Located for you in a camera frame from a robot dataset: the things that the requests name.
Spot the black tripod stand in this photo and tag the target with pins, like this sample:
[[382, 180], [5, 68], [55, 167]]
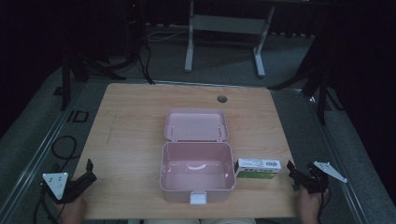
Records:
[[84, 67], [317, 84]]

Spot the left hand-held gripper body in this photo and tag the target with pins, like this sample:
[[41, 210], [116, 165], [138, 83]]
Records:
[[62, 186]]

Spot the pink plastic storage box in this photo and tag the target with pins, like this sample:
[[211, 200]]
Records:
[[197, 174]]

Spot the white and green medicine box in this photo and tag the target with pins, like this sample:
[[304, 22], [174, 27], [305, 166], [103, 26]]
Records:
[[257, 169]]

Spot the person's left hand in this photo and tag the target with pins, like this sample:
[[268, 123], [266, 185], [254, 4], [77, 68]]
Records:
[[73, 211]]

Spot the black rectangular floor bracket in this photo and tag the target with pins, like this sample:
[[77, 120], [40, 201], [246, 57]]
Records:
[[77, 116]]

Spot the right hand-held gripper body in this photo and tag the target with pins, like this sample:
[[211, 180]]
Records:
[[316, 179]]

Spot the black computer tower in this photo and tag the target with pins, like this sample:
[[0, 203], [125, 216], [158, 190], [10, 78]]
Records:
[[134, 28]]

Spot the white metal desk frame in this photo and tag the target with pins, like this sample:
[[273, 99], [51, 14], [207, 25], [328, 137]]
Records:
[[229, 25]]

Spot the person's right hand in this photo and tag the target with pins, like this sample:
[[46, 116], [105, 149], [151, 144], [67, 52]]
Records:
[[309, 207]]

